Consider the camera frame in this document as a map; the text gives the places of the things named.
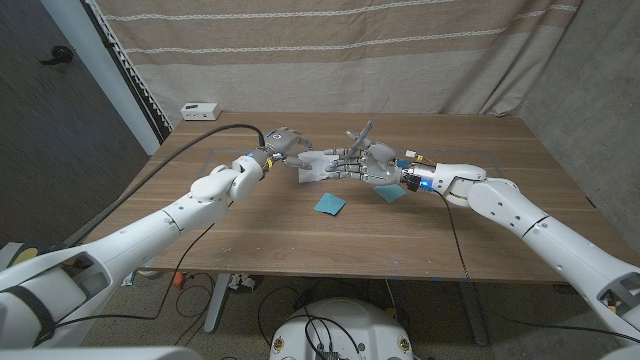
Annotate beige striped curtain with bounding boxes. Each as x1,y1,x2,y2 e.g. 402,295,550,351
94,0,584,126

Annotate crumpled white paper scrap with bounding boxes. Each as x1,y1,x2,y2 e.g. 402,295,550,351
228,273,257,294

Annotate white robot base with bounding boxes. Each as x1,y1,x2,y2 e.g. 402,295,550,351
269,297,415,360

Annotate thin dark wrist cable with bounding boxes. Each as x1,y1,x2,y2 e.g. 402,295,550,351
53,222,217,329
434,189,640,346

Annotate white robot torso edge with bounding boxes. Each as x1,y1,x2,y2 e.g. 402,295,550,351
0,346,204,360

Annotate thin dark right wrist cable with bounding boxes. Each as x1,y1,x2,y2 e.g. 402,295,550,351
434,189,640,346

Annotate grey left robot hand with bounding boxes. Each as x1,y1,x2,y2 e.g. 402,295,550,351
259,127,314,171

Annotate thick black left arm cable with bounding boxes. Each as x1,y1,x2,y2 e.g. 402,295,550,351
62,123,266,249

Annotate blue sticky note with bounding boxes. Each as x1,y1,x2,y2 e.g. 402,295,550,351
373,183,407,205
313,191,348,217

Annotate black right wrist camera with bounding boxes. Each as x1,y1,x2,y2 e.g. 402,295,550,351
405,172,434,194

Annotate white floor panel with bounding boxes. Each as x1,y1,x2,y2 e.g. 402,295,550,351
0,242,21,266

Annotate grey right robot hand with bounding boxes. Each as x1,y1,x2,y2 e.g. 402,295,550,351
324,130,408,186

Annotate black door handle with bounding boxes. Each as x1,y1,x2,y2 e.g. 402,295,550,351
39,45,75,66

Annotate white door frame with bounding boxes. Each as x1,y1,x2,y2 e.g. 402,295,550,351
39,0,162,156

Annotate white power strip box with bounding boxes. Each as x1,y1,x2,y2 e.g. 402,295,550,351
180,102,222,122

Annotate thin dark left wrist cable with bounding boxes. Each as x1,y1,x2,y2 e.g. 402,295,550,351
53,222,217,329

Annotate white tissue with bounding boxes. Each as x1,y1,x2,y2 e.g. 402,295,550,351
297,149,339,184

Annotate orange-handled scissors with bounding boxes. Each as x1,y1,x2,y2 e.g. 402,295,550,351
347,97,391,157

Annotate metal table leg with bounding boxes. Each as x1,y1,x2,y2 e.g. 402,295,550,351
457,280,490,347
203,273,232,334

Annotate black strip with lace trim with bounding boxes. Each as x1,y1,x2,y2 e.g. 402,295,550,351
82,0,175,146

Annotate black cable on base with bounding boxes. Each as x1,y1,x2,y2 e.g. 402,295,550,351
296,314,362,359

